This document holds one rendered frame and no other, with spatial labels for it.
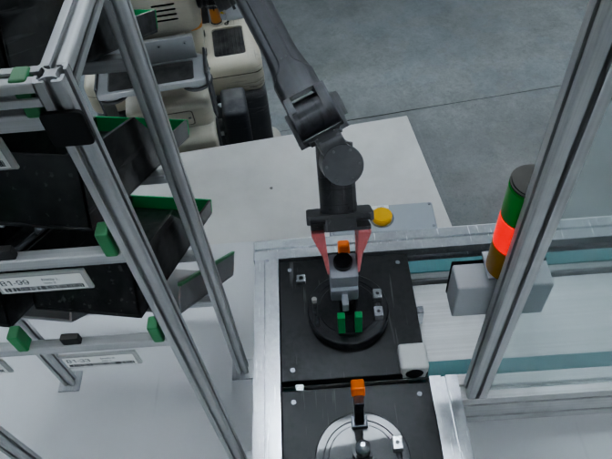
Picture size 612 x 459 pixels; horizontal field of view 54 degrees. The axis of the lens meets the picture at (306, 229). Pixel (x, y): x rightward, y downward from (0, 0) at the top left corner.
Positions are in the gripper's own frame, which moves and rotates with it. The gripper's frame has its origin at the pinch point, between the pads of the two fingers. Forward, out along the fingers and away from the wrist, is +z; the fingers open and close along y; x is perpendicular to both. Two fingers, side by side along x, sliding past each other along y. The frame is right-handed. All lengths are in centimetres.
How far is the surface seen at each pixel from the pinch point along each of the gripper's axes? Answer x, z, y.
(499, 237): -25.1, -9.3, 16.9
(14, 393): 11, 22, -62
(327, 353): 2.1, 15.4, -3.6
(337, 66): 224, -40, 15
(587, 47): -45, -28, 18
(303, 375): -0.6, 17.7, -7.8
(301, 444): -9.3, 24.7, -8.7
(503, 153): 169, 4, 80
